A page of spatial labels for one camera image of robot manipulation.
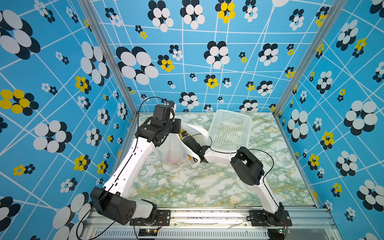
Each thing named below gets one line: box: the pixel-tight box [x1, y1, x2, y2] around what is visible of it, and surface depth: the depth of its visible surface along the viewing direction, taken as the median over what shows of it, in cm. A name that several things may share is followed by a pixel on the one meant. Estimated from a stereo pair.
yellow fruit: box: [178, 129, 191, 141], surface depth 87 cm
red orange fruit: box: [168, 151, 182, 163], surface depth 86 cm
